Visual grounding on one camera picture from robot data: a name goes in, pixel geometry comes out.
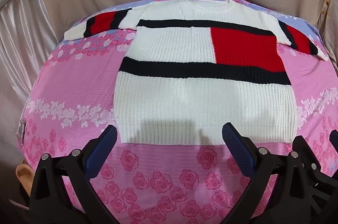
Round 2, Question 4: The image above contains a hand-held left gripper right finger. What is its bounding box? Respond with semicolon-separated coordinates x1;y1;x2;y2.
222;122;315;224

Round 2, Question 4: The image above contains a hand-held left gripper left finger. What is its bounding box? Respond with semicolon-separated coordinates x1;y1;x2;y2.
28;124;118;224

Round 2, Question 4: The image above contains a white red black knit sweater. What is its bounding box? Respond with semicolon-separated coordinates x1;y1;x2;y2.
64;0;329;146

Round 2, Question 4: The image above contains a pink floral bedsheet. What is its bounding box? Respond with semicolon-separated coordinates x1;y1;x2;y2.
20;0;338;224

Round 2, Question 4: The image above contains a tan ear-shaped object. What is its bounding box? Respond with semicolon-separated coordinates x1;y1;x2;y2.
15;163;35;189

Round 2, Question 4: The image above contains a bedsheet label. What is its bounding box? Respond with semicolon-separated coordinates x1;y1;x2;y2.
16;121;27;145

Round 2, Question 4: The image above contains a silvery satin curtain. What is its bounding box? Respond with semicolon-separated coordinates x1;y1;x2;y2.
0;0;66;161

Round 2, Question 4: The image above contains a stained white cloth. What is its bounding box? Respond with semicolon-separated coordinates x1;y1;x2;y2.
315;0;338;39

